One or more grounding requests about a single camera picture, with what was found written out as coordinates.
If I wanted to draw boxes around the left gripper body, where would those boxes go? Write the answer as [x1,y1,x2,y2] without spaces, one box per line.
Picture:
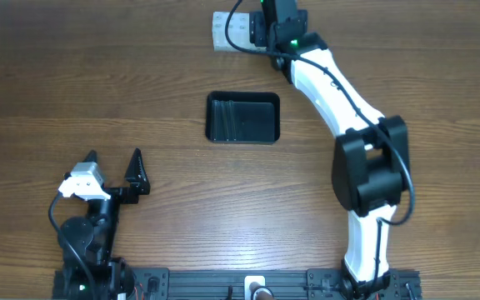
[105,186,142,206]

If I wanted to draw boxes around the clear test tube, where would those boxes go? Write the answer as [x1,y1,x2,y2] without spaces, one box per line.
[212,99,222,141]
[227,99,238,141]
[220,99,230,141]

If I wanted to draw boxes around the black tray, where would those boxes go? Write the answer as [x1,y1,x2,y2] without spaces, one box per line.
[204,90,282,145]

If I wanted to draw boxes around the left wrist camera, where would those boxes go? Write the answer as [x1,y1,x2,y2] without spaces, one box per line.
[57,161,113,203]

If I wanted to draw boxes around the mounting rail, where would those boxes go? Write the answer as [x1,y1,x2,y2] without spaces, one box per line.
[52,267,423,300]

